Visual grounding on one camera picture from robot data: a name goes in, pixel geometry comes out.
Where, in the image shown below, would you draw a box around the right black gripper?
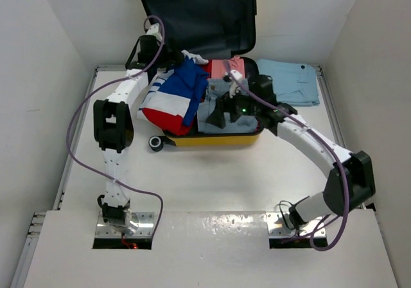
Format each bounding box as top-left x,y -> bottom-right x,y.
207,83 -> 261,127

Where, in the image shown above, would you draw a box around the light blue denim jeans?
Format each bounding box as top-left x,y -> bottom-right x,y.
197,78 -> 259,135

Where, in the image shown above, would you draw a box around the pink cosmetic case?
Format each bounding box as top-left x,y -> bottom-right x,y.
211,55 -> 246,79

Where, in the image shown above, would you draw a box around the red white blue shirt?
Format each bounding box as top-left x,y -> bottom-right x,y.
137,50 -> 209,136

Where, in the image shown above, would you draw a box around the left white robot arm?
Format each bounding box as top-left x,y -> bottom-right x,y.
93,35 -> 184,227

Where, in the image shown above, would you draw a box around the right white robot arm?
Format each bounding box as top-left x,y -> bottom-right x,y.
206,70 -> 376,230

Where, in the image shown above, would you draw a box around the yellow suitcase with grey lining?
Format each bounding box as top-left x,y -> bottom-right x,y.
141,0 -> 263,152

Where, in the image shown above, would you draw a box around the light blue folded shirt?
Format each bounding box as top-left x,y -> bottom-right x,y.
256,59 -> 320,107

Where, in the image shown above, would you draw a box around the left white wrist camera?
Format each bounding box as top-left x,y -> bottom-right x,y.
146,23 -> 163,42

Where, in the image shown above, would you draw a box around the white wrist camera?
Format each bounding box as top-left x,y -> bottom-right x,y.
223,69 -> 243,98
146,23 -> 163,42

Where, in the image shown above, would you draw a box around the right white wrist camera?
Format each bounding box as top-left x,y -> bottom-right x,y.
223,69 -> 243,98

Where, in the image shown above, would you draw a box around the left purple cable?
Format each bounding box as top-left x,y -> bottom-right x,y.
66,14 -> 166,241

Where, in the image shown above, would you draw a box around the purple cable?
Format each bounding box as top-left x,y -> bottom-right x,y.
66,14 -> 166,241
224,61 -> 351,252

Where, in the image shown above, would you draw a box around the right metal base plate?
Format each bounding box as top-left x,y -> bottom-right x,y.
266,211 -> 322,240

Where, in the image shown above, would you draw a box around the metal base plate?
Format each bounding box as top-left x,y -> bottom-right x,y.
266,211 -> 322,240
94,211 -> 155,239

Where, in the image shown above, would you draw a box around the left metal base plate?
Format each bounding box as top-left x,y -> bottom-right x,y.
94,211 -> 155,239

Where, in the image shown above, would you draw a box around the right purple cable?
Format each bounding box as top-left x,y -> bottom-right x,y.
224,61 -> 351,252

